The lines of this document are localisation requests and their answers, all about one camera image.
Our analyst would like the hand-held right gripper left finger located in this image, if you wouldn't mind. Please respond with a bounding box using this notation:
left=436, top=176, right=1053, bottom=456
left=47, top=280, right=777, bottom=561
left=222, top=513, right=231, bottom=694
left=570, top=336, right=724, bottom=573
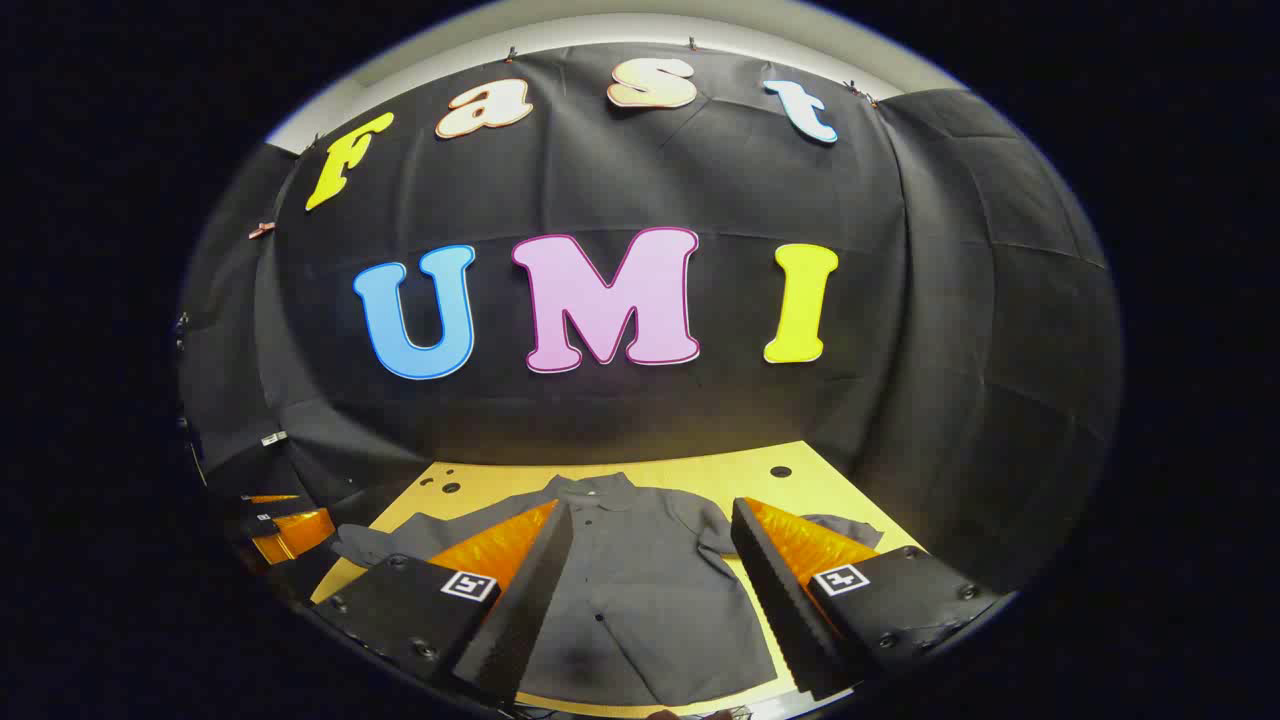
left=312, top=498, right=576, bottom=701

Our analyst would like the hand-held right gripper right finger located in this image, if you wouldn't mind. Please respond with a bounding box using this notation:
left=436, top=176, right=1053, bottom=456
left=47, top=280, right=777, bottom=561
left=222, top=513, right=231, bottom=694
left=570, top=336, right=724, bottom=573
left=730, top=497, right=1001, bottom=700

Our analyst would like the grey button shirt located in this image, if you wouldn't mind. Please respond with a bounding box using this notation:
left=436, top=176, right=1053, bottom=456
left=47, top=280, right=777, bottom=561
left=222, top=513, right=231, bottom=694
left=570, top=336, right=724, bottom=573
left=330, top=472, right=886, bottom=706

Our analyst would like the black backdrop cloth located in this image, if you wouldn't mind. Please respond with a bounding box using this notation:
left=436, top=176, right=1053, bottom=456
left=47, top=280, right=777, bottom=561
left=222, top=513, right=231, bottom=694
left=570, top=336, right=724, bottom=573
left=178, top=40, right=1123, bottom=601

